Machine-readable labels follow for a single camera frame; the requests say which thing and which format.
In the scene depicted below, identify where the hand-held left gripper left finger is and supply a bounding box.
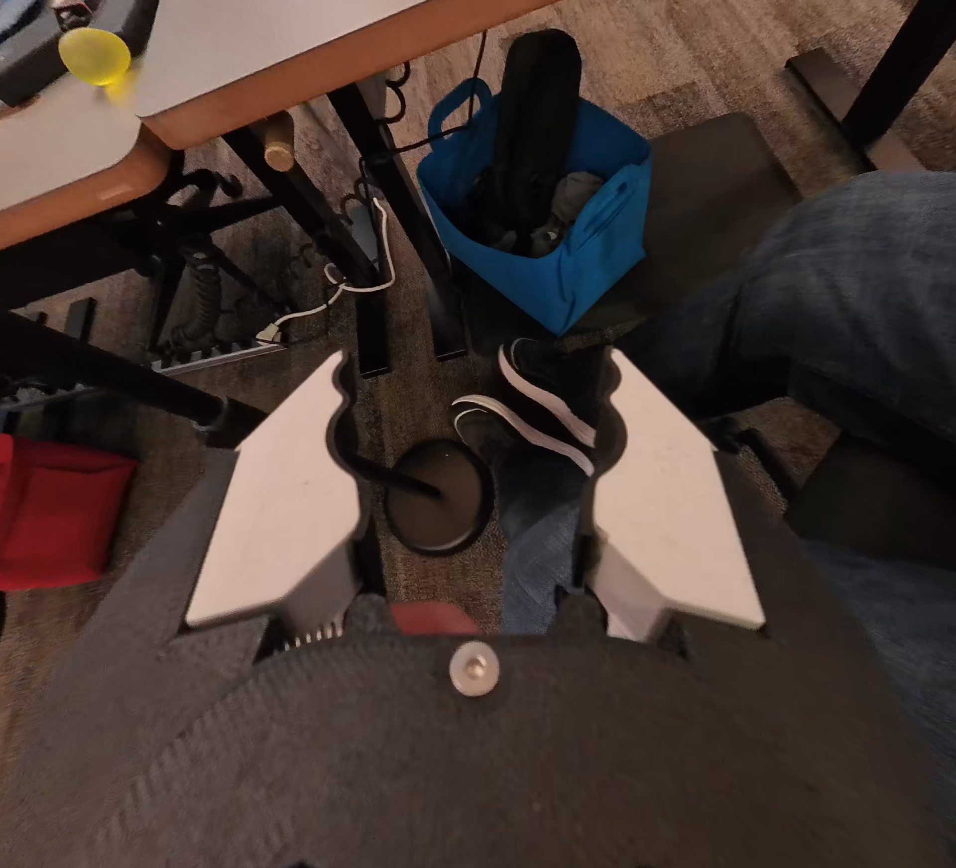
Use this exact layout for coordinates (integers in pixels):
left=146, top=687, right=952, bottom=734
left=184, top=350, right=372, bottom=636

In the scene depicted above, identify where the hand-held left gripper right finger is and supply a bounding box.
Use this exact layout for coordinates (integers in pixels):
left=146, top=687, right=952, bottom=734
left=577, top=347, right=767, bottom=644

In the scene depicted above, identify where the grey power strip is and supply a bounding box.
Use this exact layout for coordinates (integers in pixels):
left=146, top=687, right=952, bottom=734
left=149, top=338, right=288, bottom=378

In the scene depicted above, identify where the black round stand base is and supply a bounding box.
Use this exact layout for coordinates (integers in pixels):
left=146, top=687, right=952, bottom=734
left=351, top=438, right=494, bottom=557

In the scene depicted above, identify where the black shoe with white sole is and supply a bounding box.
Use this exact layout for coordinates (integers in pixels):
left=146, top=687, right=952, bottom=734
left=497, top=337, right=602, bottom=448
left=451, top=393, right=596, bottom=478

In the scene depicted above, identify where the black metal bar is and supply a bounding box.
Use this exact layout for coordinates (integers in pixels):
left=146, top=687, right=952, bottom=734
left=0, top=312, right=229, bottom=430

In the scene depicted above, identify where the red cloth bag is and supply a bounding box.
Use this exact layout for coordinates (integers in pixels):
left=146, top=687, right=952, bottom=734
left=0, top=434, right=140, bottom=592

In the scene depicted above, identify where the black metal stand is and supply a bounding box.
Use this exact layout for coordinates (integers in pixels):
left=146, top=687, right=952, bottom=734
left=145, top=166, right=258, bottom=354

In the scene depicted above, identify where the blue fabric bin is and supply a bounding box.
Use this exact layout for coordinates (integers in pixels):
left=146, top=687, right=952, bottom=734
left=416, top=77, right=653, bottom=337

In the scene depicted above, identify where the grey cloth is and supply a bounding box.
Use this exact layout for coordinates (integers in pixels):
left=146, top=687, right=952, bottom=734
left=549, top=171, right=604, bottom=227

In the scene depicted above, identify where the wooden dowel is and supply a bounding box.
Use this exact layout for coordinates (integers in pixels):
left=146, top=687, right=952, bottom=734
left=261, top=115, right=297, bottom=172

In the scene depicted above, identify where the long black pouch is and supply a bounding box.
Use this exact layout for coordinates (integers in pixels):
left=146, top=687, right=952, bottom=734
left=478, top=29, right=584, bottom=245

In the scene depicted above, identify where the yellow ball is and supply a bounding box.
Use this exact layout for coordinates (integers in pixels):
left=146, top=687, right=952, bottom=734
left=58, top=27, right=132, bottom=90

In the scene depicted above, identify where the black box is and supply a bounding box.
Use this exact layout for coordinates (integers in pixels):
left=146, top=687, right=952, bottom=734
left=93, top=0, right=167, bottom=55
left=0, top=9, right=76, bottom=108

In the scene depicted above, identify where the black table leg with foot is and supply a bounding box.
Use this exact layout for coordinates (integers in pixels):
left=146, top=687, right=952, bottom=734
left=786, top=0, right=956, bottom=172

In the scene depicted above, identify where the blue cloth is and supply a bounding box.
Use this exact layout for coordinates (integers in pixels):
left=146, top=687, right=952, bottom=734
left=0, top=0, right=52, bottom=36

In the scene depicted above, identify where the white cable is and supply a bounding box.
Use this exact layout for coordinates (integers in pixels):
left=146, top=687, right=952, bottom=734
left=256, top=198, right=397, bottom=347

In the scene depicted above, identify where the black cable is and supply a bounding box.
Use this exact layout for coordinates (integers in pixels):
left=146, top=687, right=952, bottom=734
left=357, top=30, right=488, bottom=163

